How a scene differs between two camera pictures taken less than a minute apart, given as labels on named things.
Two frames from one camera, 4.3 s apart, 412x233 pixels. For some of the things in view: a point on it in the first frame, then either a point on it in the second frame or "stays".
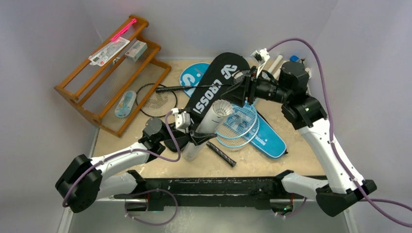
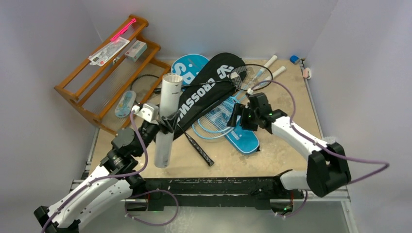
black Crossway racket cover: [211, 84] stays
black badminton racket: [160, 102] -> [145, 90]
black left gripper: [197, 138] -> [168, 123]
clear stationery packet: [101, 58] stays
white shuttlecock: [222, 108] -> [172, 77]
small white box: [137, 50] stays
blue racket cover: [267, 140] -> [243, 140]
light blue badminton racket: [239, 142] -> [213, 124]
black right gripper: [250, 86] -> [244, 116]
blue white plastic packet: [125, 104] stays
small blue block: [294, 58] stays
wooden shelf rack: [110, 87] stays
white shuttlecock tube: [214, 117] -> [170, 104]
